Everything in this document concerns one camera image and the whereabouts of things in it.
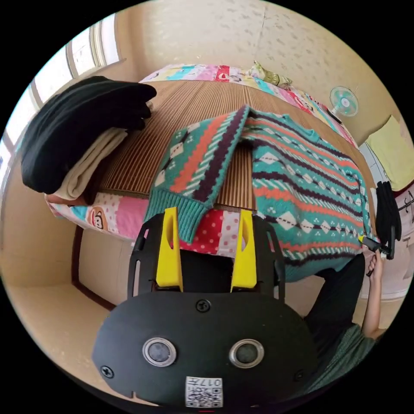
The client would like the pile of clothes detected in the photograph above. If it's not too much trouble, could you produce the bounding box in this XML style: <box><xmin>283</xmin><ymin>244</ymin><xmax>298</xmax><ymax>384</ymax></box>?
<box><xmin>20</xmin><ymin>75</ymin><xmax>158</xmax><ymax>206</ymax></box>

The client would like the window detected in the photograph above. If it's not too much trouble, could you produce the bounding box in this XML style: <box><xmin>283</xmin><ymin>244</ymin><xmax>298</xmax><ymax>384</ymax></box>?
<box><xmin>0</xmin><ymin>19</ymin><xmax>127</xmax><ymax>169</ymax></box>

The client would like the indigo teal orange patterned sweater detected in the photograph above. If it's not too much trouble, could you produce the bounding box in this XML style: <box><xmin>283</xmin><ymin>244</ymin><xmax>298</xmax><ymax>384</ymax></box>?
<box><xmin>143</xmin><ymin>104</ymin><xmax>381</xmax><ymax>284</ymax></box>

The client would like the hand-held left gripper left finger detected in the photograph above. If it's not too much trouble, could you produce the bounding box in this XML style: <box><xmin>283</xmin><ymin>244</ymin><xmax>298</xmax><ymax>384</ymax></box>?
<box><xmin>156</xmin><ymin>207</ymin><xmax>184</xmax><ymax>292</ymax></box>

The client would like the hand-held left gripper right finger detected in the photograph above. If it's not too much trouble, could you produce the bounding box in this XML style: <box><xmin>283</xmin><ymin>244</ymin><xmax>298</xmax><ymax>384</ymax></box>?
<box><xmin>230</xmin><ymin>210</ymin><xmax>258</xmax><ymax>290</ymax></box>

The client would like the teal electric fan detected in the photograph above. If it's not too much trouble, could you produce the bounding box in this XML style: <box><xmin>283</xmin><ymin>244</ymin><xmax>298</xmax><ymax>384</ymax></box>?
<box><xmin>326</xmin><ymin>85</ymin><xmax>360</xmax><ymax>123</ymax></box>

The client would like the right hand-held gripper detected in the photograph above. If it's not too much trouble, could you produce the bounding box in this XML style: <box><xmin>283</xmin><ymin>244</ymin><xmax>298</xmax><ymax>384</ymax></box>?
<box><xmin>358</xmin><ymin>235</ymin><xmax>391</xmax><ymax>260</ymax></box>

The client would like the person's body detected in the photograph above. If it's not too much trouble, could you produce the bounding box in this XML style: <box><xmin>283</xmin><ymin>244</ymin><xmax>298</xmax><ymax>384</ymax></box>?
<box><xmin>302</xmin><ymin>252</ymin><xmax>380</xmax><ymax>396</ymax></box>

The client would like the person's right hand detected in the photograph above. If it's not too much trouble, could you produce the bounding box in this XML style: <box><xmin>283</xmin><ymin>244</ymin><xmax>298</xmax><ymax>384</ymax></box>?
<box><xmin>366</xmin><ymin>250</ymin><xmax>384</xmax><ymax>285</ymax></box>

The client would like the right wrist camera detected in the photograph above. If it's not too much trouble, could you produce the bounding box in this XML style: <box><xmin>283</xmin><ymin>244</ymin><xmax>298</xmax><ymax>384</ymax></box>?
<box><xmin>388</xmin><ymin>225</ymin><xmax>398</xmax><ymax>260</ymax></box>

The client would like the bed with woven mat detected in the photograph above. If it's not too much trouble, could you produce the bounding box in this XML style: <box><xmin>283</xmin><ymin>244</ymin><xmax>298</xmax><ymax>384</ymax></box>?
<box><xmin>44</xmin><ymin>63</ymin><xmax>380</xmax><ymax>260</ymax></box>

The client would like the yellow cloth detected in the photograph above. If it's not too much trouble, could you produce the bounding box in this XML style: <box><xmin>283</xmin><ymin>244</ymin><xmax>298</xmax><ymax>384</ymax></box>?
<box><xmin>364</xmin><ymin>114</ymin><xmax>414</xmax><ymax>192</ymax></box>

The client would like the person's right forearm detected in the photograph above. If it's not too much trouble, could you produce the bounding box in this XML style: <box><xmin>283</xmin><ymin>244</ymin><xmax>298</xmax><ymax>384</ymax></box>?
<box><xmin>361</xmin><ymin>279</ymin><xmax>389</xmax><ymax>341</ymax></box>

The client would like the black hanging garment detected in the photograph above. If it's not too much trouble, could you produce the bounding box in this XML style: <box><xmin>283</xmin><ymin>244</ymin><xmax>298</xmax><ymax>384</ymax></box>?
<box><xmin>375</xmin><ymin>180</ymin><xmax>402</xmax><ymax>242</ymax></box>

